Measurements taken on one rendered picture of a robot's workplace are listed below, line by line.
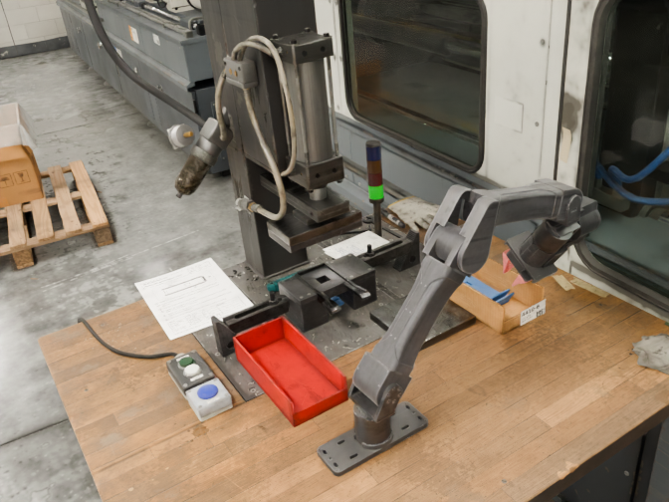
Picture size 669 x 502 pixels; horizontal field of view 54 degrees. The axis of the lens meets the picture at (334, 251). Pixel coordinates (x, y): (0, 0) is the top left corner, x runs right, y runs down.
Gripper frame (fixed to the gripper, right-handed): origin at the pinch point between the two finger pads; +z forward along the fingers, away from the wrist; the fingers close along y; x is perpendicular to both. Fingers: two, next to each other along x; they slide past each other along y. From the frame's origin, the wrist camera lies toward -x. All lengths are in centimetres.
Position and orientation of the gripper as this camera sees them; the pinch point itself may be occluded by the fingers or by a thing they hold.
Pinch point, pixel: (511, 276)
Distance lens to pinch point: 144.5
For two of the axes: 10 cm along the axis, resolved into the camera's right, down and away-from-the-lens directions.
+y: -4.8, -8.0, 3.6
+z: -2.4, 5.1, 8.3
